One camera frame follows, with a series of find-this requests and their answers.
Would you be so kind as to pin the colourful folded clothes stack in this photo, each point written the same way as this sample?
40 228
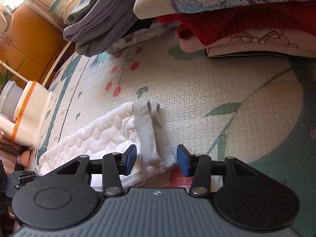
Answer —
229 27

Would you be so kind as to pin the white quilted baby garment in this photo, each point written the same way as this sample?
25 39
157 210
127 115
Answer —
137 123

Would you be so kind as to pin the purple pink child stool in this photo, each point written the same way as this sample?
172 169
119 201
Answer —
23 159

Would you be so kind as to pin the white plant pot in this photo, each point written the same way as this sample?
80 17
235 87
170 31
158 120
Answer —
9 99

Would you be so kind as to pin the grey purple folded clothes stack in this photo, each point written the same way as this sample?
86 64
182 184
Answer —
98 26

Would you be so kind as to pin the green potted plant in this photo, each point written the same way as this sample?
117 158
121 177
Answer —
7 75

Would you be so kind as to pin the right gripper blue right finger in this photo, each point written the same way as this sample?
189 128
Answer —
199 167

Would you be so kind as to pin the white plastic bucket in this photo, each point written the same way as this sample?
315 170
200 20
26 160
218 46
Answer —
62 8

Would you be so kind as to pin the white orange potty seat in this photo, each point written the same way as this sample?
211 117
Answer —
25 126

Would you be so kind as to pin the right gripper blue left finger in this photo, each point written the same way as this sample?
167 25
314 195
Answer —
115 165

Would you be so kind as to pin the cartoon giraffe play mat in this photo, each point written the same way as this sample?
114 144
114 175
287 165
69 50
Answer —
260 109

